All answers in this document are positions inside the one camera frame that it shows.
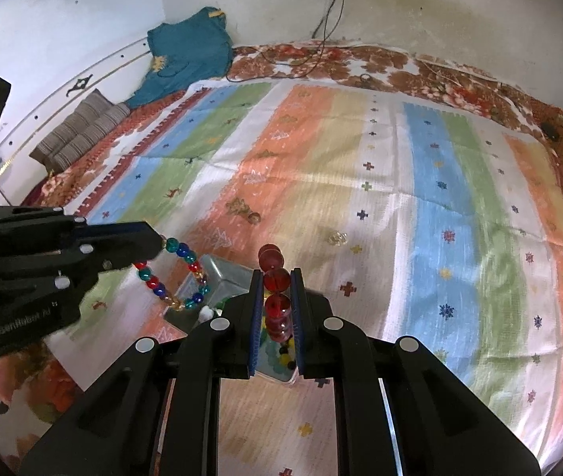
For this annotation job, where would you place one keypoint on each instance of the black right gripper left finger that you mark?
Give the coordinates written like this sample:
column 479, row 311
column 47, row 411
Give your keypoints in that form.
column 155, row 410

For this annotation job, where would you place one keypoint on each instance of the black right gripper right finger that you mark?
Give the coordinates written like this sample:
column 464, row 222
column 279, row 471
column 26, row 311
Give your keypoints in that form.
column 398, row 409

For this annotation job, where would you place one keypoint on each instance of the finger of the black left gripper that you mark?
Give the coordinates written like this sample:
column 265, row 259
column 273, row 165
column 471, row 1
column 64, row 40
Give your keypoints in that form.
column 117, row 246

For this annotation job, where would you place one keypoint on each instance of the brown floral bedsheet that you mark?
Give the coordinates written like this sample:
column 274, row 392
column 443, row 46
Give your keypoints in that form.
column 360, row 69

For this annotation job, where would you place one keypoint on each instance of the grey striped pillow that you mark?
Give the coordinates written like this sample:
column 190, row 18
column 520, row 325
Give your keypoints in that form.
column 94, row 118

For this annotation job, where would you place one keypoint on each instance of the small gold rings cluster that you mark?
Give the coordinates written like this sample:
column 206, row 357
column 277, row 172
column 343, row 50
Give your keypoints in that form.
column 337, row 238

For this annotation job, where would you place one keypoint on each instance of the colourful striped bed cover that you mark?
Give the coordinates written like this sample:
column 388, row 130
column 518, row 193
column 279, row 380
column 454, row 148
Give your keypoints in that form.
column 341, row 237

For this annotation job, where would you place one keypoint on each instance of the teal blue garment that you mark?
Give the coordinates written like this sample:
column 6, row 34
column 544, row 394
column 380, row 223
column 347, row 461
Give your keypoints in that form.
column 195, row 49

